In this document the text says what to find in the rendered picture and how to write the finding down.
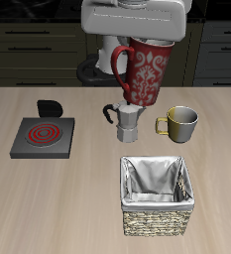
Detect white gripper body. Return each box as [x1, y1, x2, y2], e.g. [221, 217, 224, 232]
[80, 0, 188, 44]

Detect red patterned mug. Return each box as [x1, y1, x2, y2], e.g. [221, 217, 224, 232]
[110, 37, 175, 107]

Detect yellow and grey mug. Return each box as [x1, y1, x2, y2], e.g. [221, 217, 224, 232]
[155, 105, 199, 144]

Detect wicker basket with white lining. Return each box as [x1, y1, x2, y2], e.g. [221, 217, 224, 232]
[119, 155, 196, 238]

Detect silver moka pot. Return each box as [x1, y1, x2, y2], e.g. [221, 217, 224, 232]
[102, 99, 148, 144]

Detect dark kitchen cupboards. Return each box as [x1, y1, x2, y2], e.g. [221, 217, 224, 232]
[0, 0, 231, 88]

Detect round black knob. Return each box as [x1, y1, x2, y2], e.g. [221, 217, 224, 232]
[37, 99, 64, 119]

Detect dark grey stove plate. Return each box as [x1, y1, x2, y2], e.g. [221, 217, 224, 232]
[9, 117, 76, 160]

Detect flat black base plate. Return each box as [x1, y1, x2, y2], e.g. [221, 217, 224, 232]
[75, 53, 128, 87]

